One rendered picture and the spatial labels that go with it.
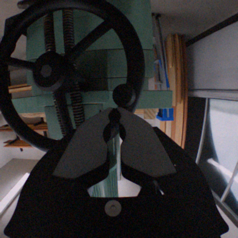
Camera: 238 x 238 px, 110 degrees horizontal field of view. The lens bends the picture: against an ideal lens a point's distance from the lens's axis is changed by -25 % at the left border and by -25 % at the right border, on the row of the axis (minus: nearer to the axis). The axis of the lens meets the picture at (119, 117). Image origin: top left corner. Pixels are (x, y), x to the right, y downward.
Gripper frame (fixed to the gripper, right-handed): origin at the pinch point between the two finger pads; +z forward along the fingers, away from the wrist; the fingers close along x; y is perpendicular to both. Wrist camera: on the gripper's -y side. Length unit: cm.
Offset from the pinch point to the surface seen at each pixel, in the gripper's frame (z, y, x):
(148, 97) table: 22.3, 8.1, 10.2
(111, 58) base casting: 26.5, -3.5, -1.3
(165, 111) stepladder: 90, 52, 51
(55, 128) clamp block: 11.1, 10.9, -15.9
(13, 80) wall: 257, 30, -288
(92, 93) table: 13.9, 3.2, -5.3
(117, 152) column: 41, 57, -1
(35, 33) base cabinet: 30.7, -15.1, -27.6
